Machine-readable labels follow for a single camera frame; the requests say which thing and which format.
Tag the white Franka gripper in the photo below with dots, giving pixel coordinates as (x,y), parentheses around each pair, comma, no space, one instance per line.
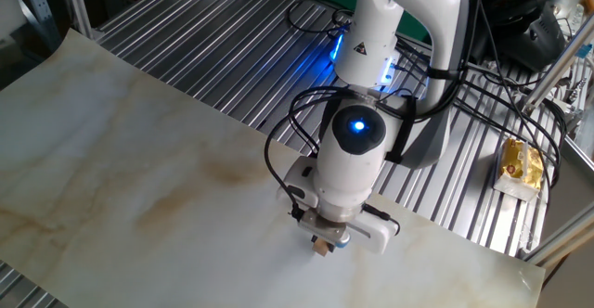
(378,238)

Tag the small wooden cube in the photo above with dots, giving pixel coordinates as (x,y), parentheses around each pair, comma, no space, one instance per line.
(321,247)

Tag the marble pattern table mat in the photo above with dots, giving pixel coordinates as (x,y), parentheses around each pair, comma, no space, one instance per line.
(185,206)

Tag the yellow snack packet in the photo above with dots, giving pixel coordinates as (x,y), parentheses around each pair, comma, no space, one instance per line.
(520,169)

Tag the black steering wheel base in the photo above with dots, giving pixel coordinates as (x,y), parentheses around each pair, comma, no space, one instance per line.
(533,39)

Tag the blue slotted shelf upright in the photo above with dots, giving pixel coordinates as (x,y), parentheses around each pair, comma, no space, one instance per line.
(39,6)

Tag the grey wrist camera blue caps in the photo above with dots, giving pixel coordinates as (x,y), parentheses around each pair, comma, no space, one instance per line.
(325,231)

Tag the aluminium profile rail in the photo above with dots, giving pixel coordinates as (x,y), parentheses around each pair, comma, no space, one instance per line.
(566,236)

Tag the aluminium profile post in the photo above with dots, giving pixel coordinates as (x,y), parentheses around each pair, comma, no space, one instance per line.
(557,64)
(76,6)

